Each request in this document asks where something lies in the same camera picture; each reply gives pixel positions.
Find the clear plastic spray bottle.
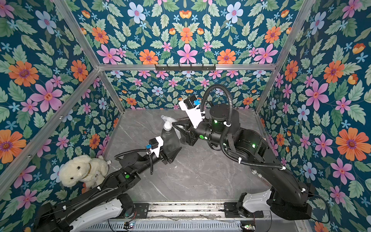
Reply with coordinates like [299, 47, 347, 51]
[161, 129, 181, 159]

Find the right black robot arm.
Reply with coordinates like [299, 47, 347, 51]
[176, 84, 313, 220]

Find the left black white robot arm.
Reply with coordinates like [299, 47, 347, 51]
[33, 139, 182, 232]

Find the cream plush teddy bear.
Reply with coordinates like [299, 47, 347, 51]
[59, 155, 109, 189]

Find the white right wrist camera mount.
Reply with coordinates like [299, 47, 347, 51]
[179, 95, 205, 129]

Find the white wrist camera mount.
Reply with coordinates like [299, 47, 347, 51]
[146, 136, 164, 158]
[179, 95, 205, 129]

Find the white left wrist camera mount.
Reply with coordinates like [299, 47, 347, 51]
[146, 136, 164, 158]

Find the metal base rail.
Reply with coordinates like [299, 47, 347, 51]
[125, 200, 305, 232]

